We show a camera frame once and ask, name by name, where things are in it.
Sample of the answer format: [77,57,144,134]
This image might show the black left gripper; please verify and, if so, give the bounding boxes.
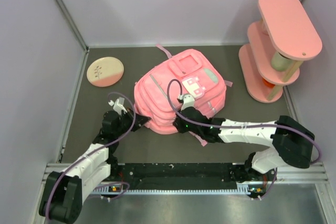
[114,107,150,137]

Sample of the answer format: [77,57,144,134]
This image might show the pink student backpack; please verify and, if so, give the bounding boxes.
[134,45,233,135]

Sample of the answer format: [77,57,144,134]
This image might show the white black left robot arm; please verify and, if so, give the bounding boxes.
[38,109,150,223]

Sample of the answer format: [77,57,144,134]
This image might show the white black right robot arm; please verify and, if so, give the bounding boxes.
[173,107,314,180]

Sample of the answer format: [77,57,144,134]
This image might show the cream and pink plate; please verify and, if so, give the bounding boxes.
[86,57,124,87]

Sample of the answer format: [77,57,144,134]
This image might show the orange bowl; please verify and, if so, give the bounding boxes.
[262,78,275,89]

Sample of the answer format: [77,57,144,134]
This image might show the pale green cup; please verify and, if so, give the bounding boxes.
[271,52,292,72]

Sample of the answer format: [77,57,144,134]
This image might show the pink three-tier wooden shelf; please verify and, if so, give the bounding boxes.
[238,0,322,103]

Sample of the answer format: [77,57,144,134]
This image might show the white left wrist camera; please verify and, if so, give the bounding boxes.
[108,97,127,116]

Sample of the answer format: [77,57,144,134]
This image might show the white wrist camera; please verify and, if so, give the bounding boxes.
[108,97,127,116]
[177,94,195,111]

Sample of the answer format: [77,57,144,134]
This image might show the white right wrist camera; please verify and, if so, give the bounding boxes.
[177,94,195,111]

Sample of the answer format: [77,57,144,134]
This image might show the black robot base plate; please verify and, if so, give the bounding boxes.
[103,163,275,190]

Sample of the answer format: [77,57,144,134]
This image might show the grey slotted cable duct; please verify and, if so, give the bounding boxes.
[89,183,263,196]

